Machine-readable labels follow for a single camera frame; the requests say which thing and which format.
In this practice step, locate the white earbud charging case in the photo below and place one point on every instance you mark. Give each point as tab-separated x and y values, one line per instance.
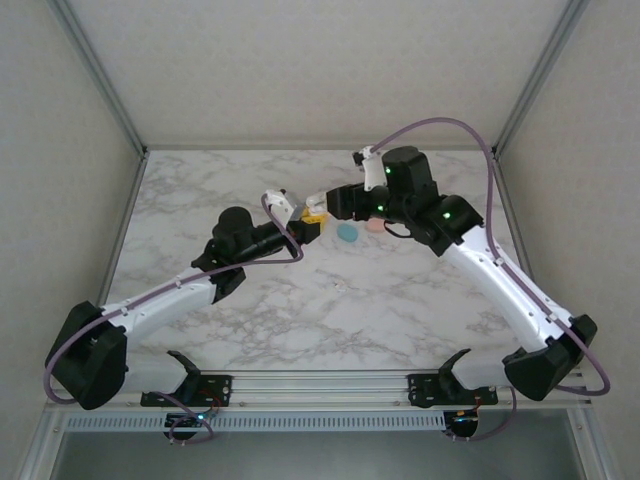
315	201

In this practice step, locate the blue earbud charging case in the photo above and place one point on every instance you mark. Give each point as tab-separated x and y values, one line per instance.
346	233

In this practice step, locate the pink earbud charging case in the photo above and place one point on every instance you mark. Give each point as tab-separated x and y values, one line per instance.
374	226

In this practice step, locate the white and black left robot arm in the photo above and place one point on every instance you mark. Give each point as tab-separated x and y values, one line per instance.
160	300

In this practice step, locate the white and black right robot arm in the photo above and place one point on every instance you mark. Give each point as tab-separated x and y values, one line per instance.
500	285

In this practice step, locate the white earbud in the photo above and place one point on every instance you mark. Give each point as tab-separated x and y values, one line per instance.
340	287

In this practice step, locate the small controller circuit board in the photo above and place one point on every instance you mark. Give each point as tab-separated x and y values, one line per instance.
465	425
185	421

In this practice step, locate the dark table end rail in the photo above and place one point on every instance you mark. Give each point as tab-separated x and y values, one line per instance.
320	148

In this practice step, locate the aluminium table side rail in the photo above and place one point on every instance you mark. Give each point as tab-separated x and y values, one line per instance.
120	235
515	200

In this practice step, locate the aluminium table base rail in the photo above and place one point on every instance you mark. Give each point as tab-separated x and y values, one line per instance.
320	390

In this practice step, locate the aluminium corner post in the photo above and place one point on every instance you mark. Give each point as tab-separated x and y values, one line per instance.
107	85
531	85

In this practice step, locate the aluminium frame leg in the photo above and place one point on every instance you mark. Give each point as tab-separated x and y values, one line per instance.
42	450
587	450

